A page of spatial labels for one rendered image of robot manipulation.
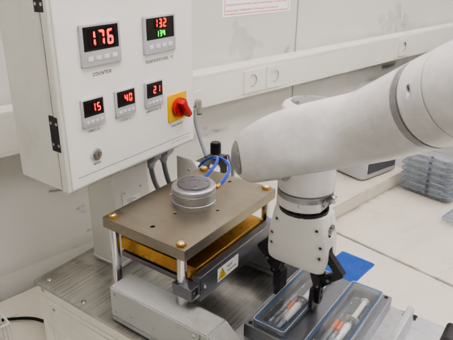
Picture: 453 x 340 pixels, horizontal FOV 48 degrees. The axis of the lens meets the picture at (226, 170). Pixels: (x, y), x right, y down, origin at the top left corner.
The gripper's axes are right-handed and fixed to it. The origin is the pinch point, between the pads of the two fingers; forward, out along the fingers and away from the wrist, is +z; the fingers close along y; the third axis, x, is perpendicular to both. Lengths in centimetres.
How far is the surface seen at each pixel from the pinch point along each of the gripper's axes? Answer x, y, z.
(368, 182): -95, 22, 22
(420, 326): -9.0, -18.1, 4.7
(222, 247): 2.3, 13.3, -4.1
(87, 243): -12, 68, 22
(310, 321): 3.4, -4.3, 2.3
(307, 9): -97, 51, -33
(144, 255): 10.0, 24.3, -2.3
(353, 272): -48, 7, 27
